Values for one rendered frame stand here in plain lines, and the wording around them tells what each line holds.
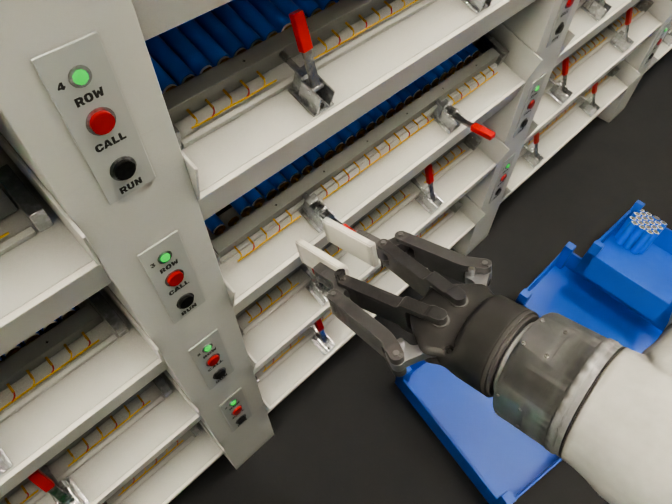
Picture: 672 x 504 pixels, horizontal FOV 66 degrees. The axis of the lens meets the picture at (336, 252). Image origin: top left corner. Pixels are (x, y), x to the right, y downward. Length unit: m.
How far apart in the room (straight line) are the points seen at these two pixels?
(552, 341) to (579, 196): 1.16
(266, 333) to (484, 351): 0.46
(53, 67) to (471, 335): 0.32
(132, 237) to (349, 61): 0.29
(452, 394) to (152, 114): 0.88
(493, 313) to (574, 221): 1.07
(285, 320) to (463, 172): 0.45
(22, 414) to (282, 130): 0.39
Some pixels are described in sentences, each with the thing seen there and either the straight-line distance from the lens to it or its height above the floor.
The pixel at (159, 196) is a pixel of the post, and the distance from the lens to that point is 0.44.
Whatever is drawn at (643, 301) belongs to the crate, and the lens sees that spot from 1.23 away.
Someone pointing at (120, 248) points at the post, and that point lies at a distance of 0.46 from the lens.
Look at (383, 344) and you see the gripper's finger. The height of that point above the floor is 0.66.
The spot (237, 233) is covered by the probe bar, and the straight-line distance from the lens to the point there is 0.63.
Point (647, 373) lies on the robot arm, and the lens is 0.38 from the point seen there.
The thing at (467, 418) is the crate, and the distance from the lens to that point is 1.11.
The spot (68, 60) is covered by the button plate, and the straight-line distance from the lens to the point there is 0.35.
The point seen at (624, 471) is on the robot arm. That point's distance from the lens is 0.37.
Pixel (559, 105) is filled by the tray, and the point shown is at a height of 0.32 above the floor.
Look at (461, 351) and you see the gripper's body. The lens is 0.41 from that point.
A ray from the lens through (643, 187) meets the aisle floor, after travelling 1.63.
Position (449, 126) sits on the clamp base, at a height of 0.52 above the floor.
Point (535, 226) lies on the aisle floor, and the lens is 1.41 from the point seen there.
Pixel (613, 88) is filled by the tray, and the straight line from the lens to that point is 1.68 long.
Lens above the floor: 1.04
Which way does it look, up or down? 55 degrees down
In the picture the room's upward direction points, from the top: straight up
